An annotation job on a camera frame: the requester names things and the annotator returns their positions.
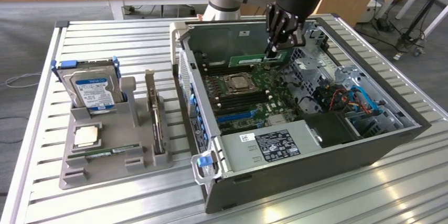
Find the white box on floor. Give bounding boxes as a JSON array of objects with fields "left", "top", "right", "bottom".
[{"left": 360, "top": 0, "right": 382, "bottom": 23}]

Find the black power brick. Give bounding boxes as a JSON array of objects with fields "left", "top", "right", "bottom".
[{"left": 376, "top": 18, "right": 393, "bottom": 32}]

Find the blue disk wire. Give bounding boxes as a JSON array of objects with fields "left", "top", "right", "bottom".
[{"left": 349, "top": 84, "right": 382, "bottom": 116}]

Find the green motherboard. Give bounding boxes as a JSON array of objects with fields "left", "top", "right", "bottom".
[{"left": 201, "top": 60, "right": 305, "bottom": 135}]

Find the grey parts rack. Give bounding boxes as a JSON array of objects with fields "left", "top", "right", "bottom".
[{"left": 58, "top": 76, "right": 174, "bottom": 190}]

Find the blue expansion slot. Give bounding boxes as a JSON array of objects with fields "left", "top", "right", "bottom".
[{"left": 216, "top": 111, "right": 254, "bottom": 124}]

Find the metal disk bay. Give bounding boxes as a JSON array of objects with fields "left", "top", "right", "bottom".
[{"left": 289, "top": 41, "right": 350, "bottom": 104}]

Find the green RAM stick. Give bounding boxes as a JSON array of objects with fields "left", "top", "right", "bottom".
[
  {"left": 228, "top": 51, "right": 288, "bottom": 68},
  {"left": 68, "top": 143, "right": 141, "bottom": 159}
]

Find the black tripod stand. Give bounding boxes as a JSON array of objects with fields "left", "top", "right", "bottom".
[{"left": 394, "top": 0, "right": 448, "bottom": 61}]

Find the red power wire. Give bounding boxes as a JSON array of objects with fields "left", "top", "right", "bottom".
[{"left": 330, "top": 89, "right": 372, "bottom": 113}]

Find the CPU socket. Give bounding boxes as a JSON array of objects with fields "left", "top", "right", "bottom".
[{"left": 222, "top": 73, "right": 261, "bottom": 95}]

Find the silver CPU chip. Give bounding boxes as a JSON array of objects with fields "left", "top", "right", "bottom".
[{"left": 73, "top": 126, "right": 101, "bottom": 147}]

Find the hard disk in blue caddy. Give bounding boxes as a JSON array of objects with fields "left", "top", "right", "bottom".
[{"left": 50, "top": 56, "right": 121, "bottom": 114}]

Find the silver chipset heatsink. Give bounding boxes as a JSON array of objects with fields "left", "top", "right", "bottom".
[{"left": 268, "top": 115, "right": 286, "bottom": 127}]

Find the open black PC case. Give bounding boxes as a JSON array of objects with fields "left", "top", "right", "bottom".
[{"left": 169, "top": 13, "right": 432, "bottom": 214}]

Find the white floor cable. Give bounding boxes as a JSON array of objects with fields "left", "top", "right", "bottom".
[{"left": 5, "top": 73, "right": 42, "bottom": 89}]

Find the graphics card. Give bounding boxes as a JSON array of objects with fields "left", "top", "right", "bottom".
[{"left": 144, "top": 69, "right": 166, "bottom": 155}]

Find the grey power supply unit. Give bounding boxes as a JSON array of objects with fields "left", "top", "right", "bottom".
[{"left": 218, "top": 119, "right": 324, "bottom": 174}]

